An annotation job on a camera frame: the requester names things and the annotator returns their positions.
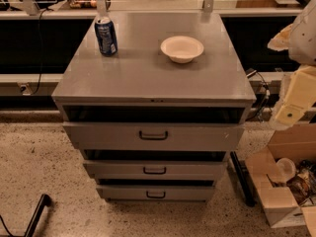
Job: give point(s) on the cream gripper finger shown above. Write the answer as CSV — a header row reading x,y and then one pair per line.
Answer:
x,y
299,96
280,41

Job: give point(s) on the grey top drawer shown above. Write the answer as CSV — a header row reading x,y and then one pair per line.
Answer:
x,y
153,136

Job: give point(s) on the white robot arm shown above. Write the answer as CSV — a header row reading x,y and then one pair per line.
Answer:
x,y
302,48

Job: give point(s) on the grey metal drawer cabinet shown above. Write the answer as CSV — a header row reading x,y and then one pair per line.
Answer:
x,y
140,84

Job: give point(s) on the grey bottom drawer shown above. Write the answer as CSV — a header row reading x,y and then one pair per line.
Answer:
x,y
155,192

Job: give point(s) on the clear plastic cup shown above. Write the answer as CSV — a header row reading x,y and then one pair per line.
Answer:
x,y
287,168

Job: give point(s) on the cardboard box with trash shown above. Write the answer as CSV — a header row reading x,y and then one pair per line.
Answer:
x,y
279,205

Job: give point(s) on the white paper bowl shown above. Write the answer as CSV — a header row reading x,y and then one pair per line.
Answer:
x,y
181,49

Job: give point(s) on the black bar on floor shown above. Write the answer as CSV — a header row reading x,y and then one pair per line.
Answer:
x,y
249,200

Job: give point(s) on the blue soda can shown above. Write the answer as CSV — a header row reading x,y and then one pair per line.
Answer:
x,y
106,36

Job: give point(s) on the black chair leg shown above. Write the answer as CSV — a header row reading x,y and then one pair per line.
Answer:
x,y
44,201

